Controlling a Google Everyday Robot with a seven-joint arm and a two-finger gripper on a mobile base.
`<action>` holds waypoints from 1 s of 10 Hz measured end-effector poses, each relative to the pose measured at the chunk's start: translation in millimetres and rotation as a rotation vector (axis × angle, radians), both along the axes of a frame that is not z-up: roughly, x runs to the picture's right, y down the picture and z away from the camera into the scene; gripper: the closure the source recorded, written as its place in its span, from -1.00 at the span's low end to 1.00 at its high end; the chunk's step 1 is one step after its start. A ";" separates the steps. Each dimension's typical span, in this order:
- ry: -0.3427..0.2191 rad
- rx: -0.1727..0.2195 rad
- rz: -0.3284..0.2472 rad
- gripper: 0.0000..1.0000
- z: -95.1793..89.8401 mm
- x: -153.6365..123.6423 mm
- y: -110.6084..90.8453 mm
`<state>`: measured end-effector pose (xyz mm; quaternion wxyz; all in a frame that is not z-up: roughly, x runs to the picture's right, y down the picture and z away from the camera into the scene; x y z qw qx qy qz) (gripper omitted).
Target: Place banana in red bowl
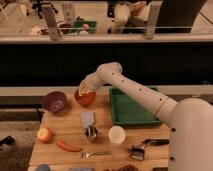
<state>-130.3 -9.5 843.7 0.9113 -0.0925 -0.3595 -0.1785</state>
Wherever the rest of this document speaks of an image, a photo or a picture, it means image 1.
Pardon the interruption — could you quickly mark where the purple bowl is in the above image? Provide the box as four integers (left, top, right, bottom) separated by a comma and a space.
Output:
41, 91, 67, 113

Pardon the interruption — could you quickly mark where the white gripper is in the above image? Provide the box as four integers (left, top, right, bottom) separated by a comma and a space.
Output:
79, 73, 102, 92

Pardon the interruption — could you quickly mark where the green tray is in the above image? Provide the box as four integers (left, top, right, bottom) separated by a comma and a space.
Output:
109, 87, 161, 126

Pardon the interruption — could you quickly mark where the red bowl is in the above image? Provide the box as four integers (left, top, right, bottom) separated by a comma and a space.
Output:
74, 91, 96, 107

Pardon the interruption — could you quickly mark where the metal measuring cup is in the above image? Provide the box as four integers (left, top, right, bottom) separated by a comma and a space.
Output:
85, 126, 98, 142

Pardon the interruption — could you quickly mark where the yellow banana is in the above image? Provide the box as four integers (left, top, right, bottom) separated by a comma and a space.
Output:
79, 86, 90, 95

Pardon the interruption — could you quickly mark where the silver fork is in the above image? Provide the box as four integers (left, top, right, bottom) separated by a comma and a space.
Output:
80, 151, 112, 158

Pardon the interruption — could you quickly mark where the white cup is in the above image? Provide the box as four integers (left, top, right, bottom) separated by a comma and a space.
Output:
108, 126, 126, 145

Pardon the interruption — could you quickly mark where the orange carrot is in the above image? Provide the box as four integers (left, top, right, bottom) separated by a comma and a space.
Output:
56, 140, 83, 152

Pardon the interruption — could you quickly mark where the blue object at edge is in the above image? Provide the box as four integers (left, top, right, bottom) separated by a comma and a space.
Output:
34, 164, 51, 171

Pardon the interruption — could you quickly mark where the brown food pile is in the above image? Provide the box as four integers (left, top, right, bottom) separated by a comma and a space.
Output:
103, 164, 139, 171

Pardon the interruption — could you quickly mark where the apple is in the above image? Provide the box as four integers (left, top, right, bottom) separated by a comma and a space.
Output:
37, 128, 53, 143

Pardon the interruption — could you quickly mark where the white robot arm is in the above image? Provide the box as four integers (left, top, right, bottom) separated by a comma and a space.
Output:
79, 62, 213, 171

